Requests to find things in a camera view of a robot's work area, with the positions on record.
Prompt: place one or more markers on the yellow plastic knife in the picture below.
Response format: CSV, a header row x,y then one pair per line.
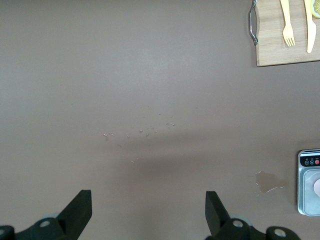
x,y
310,32

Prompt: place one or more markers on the lemon slice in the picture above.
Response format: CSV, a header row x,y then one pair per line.
x,y
316,8

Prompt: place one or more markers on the silver digital kitchen scale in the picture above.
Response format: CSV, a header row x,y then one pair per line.
x,y
308,207

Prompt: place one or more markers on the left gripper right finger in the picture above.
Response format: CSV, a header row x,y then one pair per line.
x,y
217,217

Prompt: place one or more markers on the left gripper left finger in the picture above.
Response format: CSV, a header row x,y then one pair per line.
x,y
75,215

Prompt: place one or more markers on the pink plastic cup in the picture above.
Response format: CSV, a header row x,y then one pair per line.
x,y
317,187

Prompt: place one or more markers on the yellow plastic fork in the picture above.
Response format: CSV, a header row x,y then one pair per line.
x,y
288,27

